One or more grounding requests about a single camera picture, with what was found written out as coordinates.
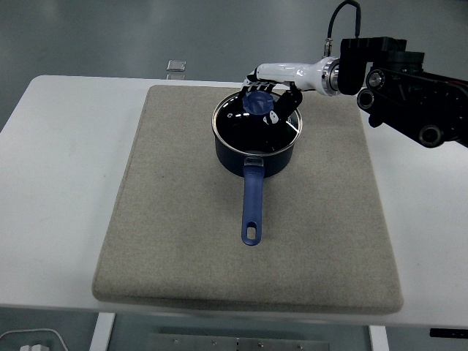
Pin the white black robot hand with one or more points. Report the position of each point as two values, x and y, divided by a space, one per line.
285 71

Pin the glass pot lid blue knob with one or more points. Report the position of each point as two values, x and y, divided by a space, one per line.
237 131

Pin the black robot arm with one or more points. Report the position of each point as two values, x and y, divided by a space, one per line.
409 98

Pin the silver floor outlet plate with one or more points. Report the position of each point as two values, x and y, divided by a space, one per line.
176 65

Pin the beige fabric mat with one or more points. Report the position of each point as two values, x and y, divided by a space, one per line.
183 219

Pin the grey metal plate with screws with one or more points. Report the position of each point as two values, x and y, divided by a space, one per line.
237 343

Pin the white table leg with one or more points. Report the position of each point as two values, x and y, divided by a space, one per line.
102 332
378 340

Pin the black flat bar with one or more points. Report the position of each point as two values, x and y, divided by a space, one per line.
449 332

